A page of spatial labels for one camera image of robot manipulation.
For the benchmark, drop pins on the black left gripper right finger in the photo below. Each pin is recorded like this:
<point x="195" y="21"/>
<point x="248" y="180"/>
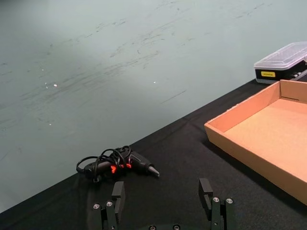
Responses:
<point x="208" y="194"/>

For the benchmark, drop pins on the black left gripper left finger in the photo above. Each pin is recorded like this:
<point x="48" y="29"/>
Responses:
<point x="118" y="196"/>

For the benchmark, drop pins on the black table cloth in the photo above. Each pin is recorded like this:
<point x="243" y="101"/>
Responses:
<point x="168" y="167"/>

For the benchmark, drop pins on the shallow brown cardboard tray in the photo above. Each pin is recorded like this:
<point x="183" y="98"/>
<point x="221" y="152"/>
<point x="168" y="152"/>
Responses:
<point x="263" y="134"/>

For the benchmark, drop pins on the clear plastic case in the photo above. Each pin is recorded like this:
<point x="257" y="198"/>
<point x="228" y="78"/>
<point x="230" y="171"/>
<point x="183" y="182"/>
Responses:
<point x="280" y="65"/>

